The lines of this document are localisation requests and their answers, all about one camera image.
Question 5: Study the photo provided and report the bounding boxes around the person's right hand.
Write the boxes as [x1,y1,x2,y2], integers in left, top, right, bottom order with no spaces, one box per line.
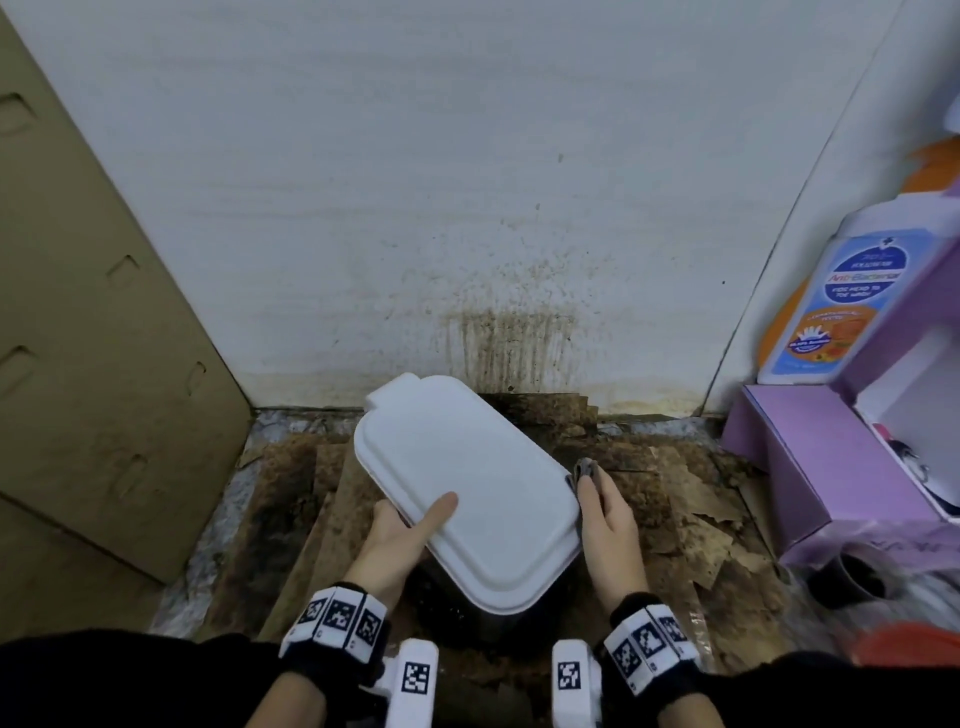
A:
[575,468,650,613]

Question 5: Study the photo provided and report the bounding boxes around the stained brown cardboard sheet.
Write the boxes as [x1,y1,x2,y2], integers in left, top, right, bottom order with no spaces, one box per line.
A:
[198,391,796,706]

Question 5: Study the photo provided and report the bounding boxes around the dark drink cup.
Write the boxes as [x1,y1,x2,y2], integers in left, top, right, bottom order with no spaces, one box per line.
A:
[808,547,901,610]

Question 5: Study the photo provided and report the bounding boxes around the white bottle blue orange label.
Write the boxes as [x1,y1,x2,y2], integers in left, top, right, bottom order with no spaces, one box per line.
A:
[755,134,960,388]

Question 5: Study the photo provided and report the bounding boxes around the person's black clothing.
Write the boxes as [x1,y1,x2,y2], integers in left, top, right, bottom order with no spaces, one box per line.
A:
[0,628,960,728]

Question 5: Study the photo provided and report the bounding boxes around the person's left forearm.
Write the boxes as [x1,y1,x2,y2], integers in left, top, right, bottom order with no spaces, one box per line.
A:
[245,671,329,728]

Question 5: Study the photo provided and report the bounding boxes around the person's left hand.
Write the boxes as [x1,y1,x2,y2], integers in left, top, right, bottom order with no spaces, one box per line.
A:
[343,491,460,613]

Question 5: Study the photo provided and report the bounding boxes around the right wrist marker band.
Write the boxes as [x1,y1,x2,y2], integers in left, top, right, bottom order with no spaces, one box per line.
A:
[551,592,706,728]

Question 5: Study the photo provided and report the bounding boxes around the white lidded trash bin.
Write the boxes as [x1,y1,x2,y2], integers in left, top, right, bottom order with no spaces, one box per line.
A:
[352,372,585,646]

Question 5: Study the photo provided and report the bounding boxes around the brown cardboard panel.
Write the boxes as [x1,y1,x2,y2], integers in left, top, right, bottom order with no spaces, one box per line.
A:
[0,11,254,643]

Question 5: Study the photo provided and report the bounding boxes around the purple cardboard display box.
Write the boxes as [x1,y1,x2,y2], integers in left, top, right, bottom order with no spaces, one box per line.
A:
[719,239,960,575]

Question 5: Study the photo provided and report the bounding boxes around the wrist marker band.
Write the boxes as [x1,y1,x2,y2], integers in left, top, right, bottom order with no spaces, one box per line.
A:
[278,583,440,728]
[551,592,706,728]

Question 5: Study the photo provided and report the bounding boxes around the left wrist marker band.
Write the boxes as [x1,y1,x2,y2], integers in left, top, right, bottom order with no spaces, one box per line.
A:
[278,583,440,728]

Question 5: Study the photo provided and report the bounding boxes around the orange plastic basket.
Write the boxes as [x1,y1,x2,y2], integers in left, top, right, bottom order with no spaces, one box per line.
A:
[851,622,960,669]

